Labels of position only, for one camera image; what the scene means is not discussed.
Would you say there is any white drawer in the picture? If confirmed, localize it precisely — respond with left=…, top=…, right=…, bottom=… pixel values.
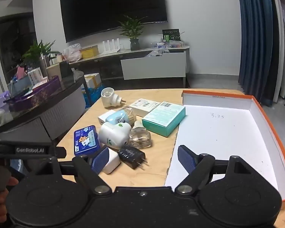
left=121, top=51, right=187, bottom=81

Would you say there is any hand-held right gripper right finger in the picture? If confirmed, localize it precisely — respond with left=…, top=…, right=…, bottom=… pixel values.
left=174, top=145, right=256, bottom=195

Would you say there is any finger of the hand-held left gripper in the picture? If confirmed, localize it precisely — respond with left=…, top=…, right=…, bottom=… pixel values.
left=54, top=147, right=67, bottom=159

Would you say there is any small white box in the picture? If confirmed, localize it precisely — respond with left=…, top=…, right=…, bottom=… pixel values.
left=98, top=110, right=117, bottom=125

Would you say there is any clear liquid bottle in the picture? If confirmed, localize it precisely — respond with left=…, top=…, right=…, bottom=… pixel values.
left=128, top=120, right=152, bottom=150

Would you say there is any cardboard box with yellow tape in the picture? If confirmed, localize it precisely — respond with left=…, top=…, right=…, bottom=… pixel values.
left=84, top=73, right=102, bottom=89

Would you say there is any black charger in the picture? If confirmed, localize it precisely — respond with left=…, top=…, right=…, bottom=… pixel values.
left=117, top=146, right=148, bottom=170

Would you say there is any white carton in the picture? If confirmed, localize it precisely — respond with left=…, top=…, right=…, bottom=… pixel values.
left=27, top=68, right=44, bottom=85

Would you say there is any white plastic bag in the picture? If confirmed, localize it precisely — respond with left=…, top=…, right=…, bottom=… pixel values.
left=62, top=43, right=82, bottom=62

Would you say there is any white charger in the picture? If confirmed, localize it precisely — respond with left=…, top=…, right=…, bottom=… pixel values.
left=102, top=148, right=121, bottom=174

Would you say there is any white plug adapter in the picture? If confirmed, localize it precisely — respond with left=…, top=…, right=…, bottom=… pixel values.
left=101, top=87, right=127, bottom=108

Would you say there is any blue tin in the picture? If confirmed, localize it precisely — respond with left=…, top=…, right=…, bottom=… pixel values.
left=74, top=125, right=101, bottom=157

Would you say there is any beige cup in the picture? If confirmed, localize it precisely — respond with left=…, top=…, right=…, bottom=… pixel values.
left=46, top=64, right=61, bottom=79

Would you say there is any dark blue curtain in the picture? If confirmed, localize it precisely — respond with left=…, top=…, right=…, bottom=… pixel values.
left=236, top=0, right=282, bottom=105

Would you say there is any clear plastic organizer box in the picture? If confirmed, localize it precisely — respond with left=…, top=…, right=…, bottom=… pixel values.
left=154, top=40, right=184, bottom=49

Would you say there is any black box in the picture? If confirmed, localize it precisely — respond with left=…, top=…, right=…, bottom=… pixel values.
left=59, top=60, right=71, bottom=78

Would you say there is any tv stand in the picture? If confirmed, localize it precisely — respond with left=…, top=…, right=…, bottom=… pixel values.
left=69, top=45, right=190, bottom=88

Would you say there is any potted plant in metal pot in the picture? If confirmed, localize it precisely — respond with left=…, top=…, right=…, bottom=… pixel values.
left=21, top=40, right=60, bottom=76

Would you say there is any white router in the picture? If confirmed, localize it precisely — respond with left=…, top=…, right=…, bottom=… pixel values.
left=102, top=39, right=121, bottom=53

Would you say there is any white mosquito repellent heater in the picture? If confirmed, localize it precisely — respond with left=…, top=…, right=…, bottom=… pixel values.
left=98, top=121, right=131, bottom=149

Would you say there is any teal bandage box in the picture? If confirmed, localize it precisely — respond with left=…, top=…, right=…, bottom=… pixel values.
left=142, top=101, right=186, bottom=138

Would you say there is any black television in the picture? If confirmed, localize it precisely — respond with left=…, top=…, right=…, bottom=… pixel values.
left=60, top=0, right=168, bottom=43

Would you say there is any green box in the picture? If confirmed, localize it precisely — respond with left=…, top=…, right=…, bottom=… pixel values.
left=162, top=29, right=181, bottom=42

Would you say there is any white adapter box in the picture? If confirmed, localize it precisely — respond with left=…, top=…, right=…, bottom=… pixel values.
left=128, top=98, right=161, bottom=117

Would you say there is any pile of plastic packets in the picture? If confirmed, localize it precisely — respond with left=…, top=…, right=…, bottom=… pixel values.
left=145, top=49, right=169, bottom=57

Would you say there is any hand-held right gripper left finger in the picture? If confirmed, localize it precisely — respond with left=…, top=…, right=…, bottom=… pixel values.
left=38, top=146, right=112, bottom=195

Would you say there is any dark round table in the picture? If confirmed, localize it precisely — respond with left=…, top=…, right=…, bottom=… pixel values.
left=0, top=71, right=86, bottom=148

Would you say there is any purple box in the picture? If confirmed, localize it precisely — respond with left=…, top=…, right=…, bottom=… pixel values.
left=8, top=75, right=60, bottom=112

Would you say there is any blue wrapped pack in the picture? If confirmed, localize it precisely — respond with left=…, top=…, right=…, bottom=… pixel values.
left=82, top=88, right=105, bottom=108

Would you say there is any potted plant in dark vase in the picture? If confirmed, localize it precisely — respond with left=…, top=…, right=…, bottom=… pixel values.
left=117, top=15, right=148, bottom=51

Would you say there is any light blue toothpick holder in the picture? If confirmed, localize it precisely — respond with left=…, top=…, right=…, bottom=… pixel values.
left=105, top=107, right=136, bottom=127

